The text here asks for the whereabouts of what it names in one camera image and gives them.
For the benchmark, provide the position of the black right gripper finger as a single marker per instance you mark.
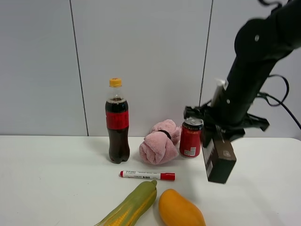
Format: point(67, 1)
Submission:
point(223, 134)

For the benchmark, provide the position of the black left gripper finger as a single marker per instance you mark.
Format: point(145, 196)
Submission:
point(209, 133)

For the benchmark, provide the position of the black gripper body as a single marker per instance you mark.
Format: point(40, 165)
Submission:
point(206, 113)

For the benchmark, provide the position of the brown cardboard box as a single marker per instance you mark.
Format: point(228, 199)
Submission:
point(219, 159)

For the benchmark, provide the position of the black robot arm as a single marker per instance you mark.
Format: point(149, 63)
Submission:
point(259, 45)

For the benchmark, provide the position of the red soda can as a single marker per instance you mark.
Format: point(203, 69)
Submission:
point(190, 141)

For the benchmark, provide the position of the pink rolled towel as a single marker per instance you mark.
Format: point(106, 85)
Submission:
point(160, 145)

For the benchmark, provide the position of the red white marker pen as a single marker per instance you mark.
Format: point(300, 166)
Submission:
point(147, 175)

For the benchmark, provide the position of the orange mango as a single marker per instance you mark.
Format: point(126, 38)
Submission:
point(176, 210)

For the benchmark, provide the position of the cola bottle yellow cap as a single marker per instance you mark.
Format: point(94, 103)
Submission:
point(117, 122)

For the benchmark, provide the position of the toy corn cob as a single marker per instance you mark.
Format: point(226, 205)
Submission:
point(133, 207)

